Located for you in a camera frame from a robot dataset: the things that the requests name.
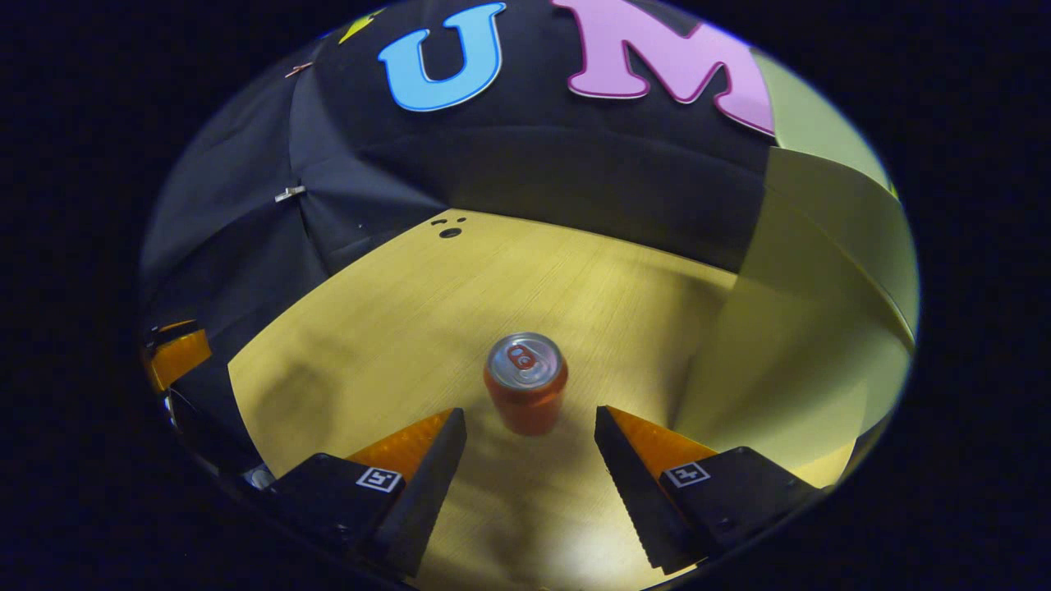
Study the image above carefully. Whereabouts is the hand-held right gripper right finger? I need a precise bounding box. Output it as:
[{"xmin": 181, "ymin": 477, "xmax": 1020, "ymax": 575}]
[{"xmin": 594, "ymin": 405, "xmax": 822, "ymax": 575}]

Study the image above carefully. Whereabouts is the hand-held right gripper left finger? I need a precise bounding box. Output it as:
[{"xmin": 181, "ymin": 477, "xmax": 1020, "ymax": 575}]
[{"xmin": 267, "ymin": 408, "xmax": 467, "ymax": 578}]

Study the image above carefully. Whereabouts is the orange pop can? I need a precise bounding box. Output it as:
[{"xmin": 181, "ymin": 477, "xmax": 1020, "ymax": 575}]
[{"xmin": 483, "ymin": 332, "xmax": 569, "ymax": 437}]

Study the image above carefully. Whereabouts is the pale green desktop garbage bin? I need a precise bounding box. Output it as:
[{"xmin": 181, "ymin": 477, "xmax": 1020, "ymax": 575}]
[{"xmin": 673, "ymin": 49, "xmax": 920, "ymax": 489}]

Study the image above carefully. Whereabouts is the wooden desktop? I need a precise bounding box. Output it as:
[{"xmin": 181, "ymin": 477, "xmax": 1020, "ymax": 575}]
[{"xmin": 227, "ymin": 209, "xmax": 855, "ymax": 591}]

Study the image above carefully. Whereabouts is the black backdrop cloth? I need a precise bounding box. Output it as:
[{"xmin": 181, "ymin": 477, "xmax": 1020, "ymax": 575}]
[{"xmin": 140, "ymin": 0, "xmax": 777, "ymax": 485}]

